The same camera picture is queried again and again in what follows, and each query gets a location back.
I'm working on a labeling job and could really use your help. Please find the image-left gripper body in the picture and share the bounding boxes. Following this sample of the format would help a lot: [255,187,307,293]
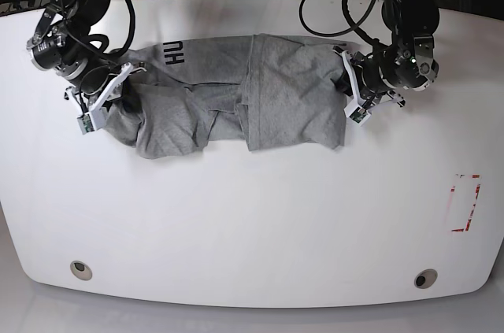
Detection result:
[64,62,146,132]

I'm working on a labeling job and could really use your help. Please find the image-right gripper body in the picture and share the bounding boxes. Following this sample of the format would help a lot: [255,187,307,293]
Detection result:
[332,46,406,120]

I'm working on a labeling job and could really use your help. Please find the grey T-shirt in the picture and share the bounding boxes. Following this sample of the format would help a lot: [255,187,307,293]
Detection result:
[106,34,347,159]

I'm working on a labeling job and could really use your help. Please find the red tape rectangle marking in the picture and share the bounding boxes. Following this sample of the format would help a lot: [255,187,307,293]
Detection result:
[446,174,482,233]

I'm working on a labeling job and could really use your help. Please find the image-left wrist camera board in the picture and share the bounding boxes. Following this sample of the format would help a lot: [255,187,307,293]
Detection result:
[77,114,95,135]

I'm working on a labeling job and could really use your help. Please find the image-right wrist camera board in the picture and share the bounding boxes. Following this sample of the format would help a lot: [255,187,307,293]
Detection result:
[349,107,371,126]

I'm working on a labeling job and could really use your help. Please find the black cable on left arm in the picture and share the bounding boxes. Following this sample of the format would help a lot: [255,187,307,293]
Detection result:
[298,0,391,49]

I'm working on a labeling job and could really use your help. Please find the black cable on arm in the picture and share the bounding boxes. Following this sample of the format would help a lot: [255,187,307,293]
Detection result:
[298,0,391,49]
[90,0,138,62]

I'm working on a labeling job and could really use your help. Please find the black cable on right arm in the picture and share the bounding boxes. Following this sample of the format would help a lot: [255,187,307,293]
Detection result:
[90,0,138,62]

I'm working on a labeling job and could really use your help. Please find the left table cable grommet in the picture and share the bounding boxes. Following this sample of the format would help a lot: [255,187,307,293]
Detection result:
[70,261,93,281]

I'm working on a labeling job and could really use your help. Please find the table cable grommet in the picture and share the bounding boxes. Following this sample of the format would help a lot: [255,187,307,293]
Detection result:
[70,261,93,281]
[414,268,438,290]

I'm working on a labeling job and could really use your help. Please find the right table cable grommet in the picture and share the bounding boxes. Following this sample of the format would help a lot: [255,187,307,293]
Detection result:
[414,268,438,290]

